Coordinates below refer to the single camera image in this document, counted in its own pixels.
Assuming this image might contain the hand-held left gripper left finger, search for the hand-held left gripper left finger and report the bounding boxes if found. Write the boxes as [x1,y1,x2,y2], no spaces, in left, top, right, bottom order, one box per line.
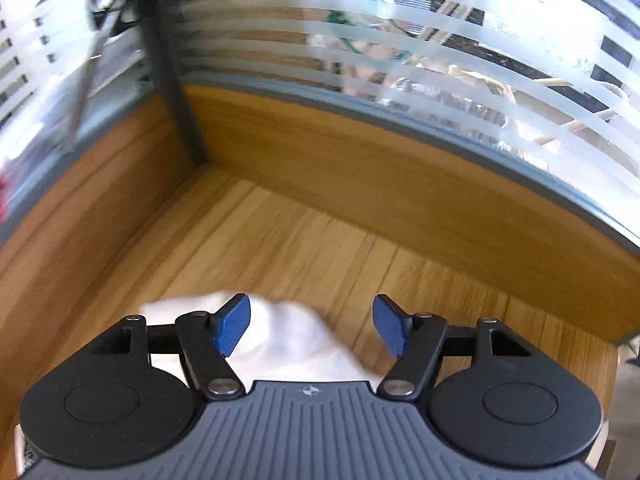
[92,292,252,402]

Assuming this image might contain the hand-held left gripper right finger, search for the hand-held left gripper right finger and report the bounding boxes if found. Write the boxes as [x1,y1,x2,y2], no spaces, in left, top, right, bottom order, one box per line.
[371,294,532,403]

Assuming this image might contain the cream satin garment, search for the cream satin garment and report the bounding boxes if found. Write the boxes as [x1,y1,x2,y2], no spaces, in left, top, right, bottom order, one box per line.
[139,290,386,393]

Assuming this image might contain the green printed plastic bag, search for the green printed plastic bag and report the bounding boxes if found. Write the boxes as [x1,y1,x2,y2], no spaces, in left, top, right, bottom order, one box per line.
[305,0,521,158]

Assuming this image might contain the glass and wood desk partition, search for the glass and wood desk partition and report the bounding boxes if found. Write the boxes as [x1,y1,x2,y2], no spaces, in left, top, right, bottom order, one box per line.
[182,0,640,348]
[0,0,211,311]

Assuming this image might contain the black handled scissors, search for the black handled scissors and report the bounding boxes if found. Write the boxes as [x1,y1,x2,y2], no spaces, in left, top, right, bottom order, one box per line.
[72,0,138,138]

